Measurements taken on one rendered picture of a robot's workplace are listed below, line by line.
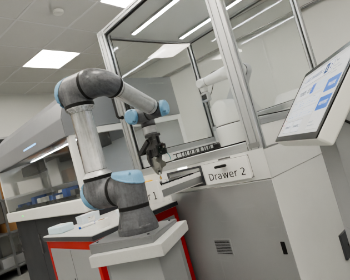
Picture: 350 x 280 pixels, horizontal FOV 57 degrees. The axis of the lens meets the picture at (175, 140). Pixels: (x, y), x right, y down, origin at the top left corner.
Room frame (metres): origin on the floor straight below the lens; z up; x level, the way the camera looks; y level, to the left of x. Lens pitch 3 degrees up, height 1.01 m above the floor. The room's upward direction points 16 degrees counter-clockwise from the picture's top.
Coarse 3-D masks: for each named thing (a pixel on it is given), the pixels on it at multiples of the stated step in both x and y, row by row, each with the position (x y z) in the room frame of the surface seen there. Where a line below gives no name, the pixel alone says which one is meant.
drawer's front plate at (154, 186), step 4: (156, 180) 1.57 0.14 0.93; (148, 184) 1.61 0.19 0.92; (152, 184) 1.59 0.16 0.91; (156, 184) 1.57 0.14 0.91; (148, 188) 1.61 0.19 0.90; (152, 188) 1.59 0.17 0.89; (156, 188) 1.57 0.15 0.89; (160, 188) 1.57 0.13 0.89; (148, 192) 1.62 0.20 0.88; (152, 192) 1.60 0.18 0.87; (156, 192) 1.58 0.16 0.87; (160, 192) 1.56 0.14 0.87; (152, 196) 1.60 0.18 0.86; (156, 196) 1.58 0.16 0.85; (160, 196) 1.56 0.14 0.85; (152, 200) 1.61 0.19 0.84; (156, 200) 1.59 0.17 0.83; (160, 200) 1.57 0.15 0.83
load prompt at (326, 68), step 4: (332, 60) 1.01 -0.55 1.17; (328, 64) 1.04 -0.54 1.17; (332, 64) 0.99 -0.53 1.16; (320, 68) 1.13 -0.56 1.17; (324, 68) 1.07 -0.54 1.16; (328, 68) 1.02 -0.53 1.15; (316, 72) 1.16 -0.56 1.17; (320, 72) 1.10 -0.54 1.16; (324, 72) 1.04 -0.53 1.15; (328, 72) 1.00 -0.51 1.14; (312, 76) 1.20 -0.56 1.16; (316, 76) 1.13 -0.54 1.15; (320, 76) 1.08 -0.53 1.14; (308, 80) 1.23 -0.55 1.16; (312, 80) 1.17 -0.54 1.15; (316, 80) 1.11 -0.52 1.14; (304, 84) 1.27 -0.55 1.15; (308, 84) 1.20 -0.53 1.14
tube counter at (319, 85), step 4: (320, 80) 1.06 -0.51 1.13; (324, 80) 1.00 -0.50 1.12; (312, 84) 1.14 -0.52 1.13; (316, 84) 1.08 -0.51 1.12; (320, 84) 1.03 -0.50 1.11; (312, 88) 1.11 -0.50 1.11; (316, 88) 1.06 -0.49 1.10; (320, 88) 1.01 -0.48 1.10; (308, 92) 1.14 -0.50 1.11; (312, 92) 1.09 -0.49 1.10
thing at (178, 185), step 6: (192, 174) 1.76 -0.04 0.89; (198, 174) 1.79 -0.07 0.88; (180, 180) 1.69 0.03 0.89; (186, 180) 1.72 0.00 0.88; (192, 180) 1.75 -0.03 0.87; (198, 180) 1.78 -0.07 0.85; (162, 186) 1.60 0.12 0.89; (168, 186) 1.63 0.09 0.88; (174, 186) 1.66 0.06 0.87; (180, 186) 1.68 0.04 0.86; (186, 186) 1.71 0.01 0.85; (192, 186) 1.75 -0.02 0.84; (162, 192) 1.59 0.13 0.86; (168, 192) 1.62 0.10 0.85; (174, 192) 1.65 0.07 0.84
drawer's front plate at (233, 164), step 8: (224, 160) 1.65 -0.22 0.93; (232, 160) 1.61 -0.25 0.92; (240, 160) 1.58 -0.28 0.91; (248, 160) 1.56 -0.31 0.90; (208, 168) 1.73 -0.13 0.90; (224, 168) 1.66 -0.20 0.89; (232, 168) 1.62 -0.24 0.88; (248, 168) 1.56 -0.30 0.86; (208, 176) 1.74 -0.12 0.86; (216, 176) 1.71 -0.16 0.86; (240, 176) 1.60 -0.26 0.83; (248, 176) 1.57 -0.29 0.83; (208, 184) 1.76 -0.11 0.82
